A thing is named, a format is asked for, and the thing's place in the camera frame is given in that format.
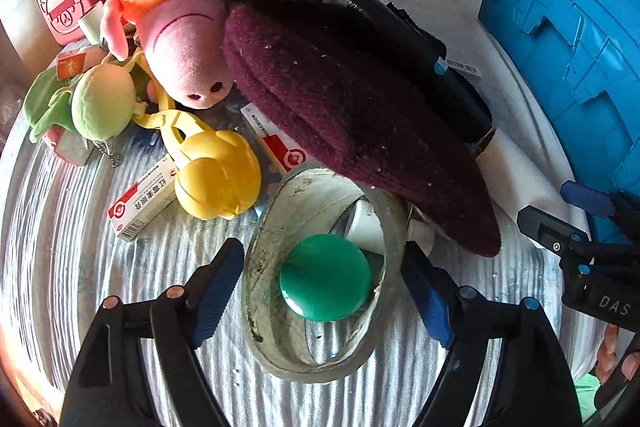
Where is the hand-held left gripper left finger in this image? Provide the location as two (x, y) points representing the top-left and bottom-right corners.
(59, 237), (247, 427)

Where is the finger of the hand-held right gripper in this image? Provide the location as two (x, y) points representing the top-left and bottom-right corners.
(516, 205), (601, 268)
(560, 180), (640, 243)

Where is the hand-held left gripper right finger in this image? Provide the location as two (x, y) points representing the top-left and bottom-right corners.
(400, 241), (583, 427)

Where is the white paper roll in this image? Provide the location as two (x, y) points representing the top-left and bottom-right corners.
(470, 127), (591, 238)

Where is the grey tape roll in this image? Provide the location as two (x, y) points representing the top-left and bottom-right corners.
(241, 161), (408, 385)

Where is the blue plastic crate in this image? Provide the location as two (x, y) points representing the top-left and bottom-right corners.
(467, 0), (640, 248)

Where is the maroon knit beret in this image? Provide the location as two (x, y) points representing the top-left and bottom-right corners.
(221, 0), (502, 258)

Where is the person's right hand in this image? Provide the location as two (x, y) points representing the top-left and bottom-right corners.
(595, 326), (640, 384)

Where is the white plastic bottle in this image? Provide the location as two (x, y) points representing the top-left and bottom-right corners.
(345, 199), (388, 255)

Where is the green round lid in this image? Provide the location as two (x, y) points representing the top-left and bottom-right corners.
(279, 234), (373, 322)

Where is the yellow plastic toy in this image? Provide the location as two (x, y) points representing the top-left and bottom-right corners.
(102, 52), (262, 220)

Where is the red white medicine box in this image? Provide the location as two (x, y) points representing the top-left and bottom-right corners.
(107, 154), (178, 242)
(240, 104), (321, 175)

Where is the dark cylindrical case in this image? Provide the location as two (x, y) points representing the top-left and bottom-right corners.
(435, 67), (496, 145)

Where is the grey striped tablecloth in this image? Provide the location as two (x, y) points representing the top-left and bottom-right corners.
(0, 72), (601, 427)

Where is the small white barcode box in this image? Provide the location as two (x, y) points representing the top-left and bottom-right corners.
(445, 57), (482, 82)

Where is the red packet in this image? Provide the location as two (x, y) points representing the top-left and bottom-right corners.
(42, 127), (96, 166)

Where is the green plush toy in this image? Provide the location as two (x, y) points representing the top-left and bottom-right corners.
(22, 66), (146, 144)

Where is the black marker pen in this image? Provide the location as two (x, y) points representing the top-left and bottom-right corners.
(347, 0), (448, 75)

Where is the orange pink plush toy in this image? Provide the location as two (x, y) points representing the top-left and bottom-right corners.
(94, 0), (236, 110)

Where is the small reddish box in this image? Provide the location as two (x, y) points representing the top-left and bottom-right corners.
(56, 47), (103, 80)

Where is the white tube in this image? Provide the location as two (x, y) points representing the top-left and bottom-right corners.
(77, 4), (108, 45)

